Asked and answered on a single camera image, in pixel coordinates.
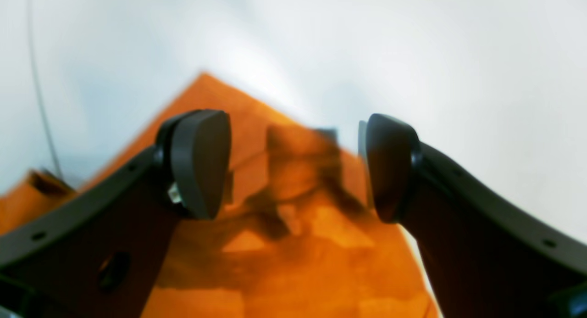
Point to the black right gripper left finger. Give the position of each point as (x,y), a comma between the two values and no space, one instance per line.
(99,255)

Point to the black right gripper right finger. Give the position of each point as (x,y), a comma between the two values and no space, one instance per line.
(484,257)

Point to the orange t-shirt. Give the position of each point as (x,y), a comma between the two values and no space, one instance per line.
(294,238)

